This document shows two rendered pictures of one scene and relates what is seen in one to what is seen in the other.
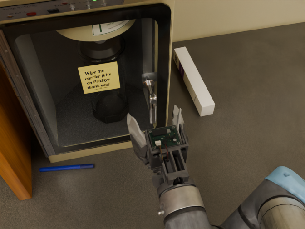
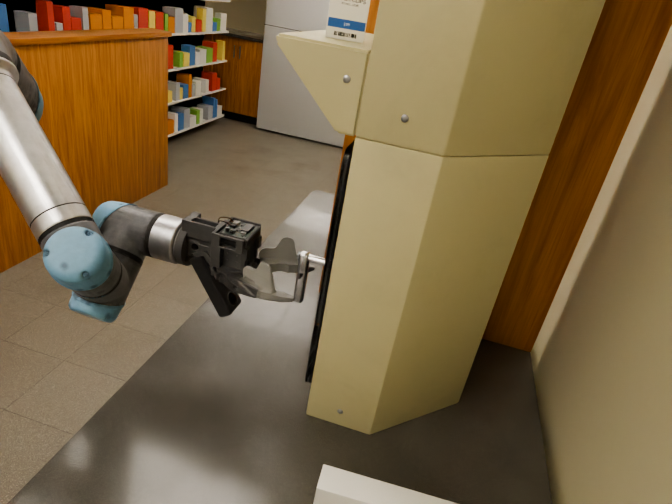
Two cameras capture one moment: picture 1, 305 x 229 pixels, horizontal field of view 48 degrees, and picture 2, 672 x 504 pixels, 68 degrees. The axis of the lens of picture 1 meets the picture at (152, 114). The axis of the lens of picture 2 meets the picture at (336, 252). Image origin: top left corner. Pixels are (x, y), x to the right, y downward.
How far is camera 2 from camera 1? 0.99 m
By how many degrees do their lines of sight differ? 82
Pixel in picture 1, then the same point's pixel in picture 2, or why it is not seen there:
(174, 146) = (222, 229)
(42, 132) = not seen: hidden behind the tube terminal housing
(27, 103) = not seen: hidden behind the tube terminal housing
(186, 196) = (169, 220)
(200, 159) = (243, 432)
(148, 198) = (241, 356)
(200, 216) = (144, 220)
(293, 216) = (58, 183)
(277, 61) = not seen: outside the picture
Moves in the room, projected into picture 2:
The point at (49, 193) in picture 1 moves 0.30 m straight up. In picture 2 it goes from (314, 302) to (334, 177)
